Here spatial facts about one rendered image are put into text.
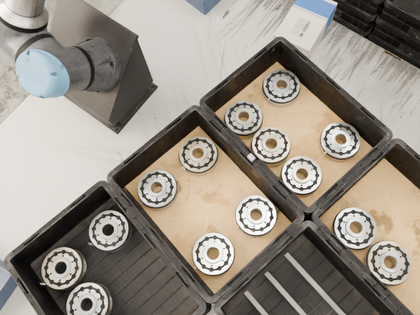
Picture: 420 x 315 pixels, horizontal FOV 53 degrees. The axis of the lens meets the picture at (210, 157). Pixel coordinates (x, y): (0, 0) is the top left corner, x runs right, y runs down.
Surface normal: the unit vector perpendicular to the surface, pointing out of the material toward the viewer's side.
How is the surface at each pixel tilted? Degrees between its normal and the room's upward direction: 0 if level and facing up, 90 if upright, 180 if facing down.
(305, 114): 0
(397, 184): 0
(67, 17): 44
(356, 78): 0
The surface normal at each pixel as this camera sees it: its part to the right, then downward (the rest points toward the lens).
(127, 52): -0.46, 0.29
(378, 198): -0.07, -0.33
